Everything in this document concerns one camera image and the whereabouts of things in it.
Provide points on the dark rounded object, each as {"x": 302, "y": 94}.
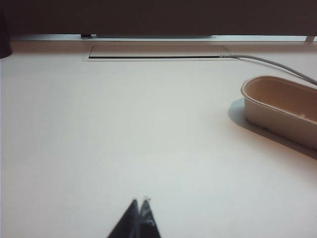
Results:
{"x": 4, "y": 37}

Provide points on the white divider support bracket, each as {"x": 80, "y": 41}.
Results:
{"x": 309, "y": 39}

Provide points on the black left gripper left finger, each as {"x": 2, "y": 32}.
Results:
{"x": 126, "y": 223}

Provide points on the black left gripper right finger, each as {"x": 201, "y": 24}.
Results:
{"x": 148, "y": 223}

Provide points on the beige paper lunch box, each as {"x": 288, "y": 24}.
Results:
{"x": 280, "y": 109}

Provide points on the small black foot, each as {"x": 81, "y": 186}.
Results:
{"x": 85, "y": 36}

